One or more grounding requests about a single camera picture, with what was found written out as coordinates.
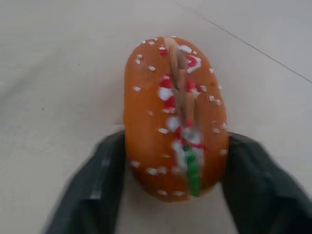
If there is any orange toy hot dog bun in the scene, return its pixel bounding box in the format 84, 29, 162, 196
123, 36, 230, 203

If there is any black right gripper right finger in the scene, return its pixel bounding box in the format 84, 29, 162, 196
219, 131, 312, 234

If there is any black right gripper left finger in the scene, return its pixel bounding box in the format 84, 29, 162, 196
43, 130, 134, 234

